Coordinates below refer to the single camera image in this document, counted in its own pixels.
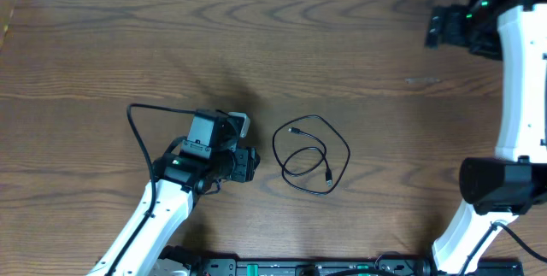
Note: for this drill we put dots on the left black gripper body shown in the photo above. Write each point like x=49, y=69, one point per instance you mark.
x=244, y=164

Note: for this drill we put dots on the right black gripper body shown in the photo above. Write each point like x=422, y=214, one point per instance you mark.
x=457, y=27

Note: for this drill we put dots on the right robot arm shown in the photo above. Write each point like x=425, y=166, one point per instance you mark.
x=496, y=190

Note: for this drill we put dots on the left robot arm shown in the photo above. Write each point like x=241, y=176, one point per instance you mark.
x=191, y=167

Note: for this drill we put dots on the clear tape patch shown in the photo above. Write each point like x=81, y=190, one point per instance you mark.
x=422, y=81

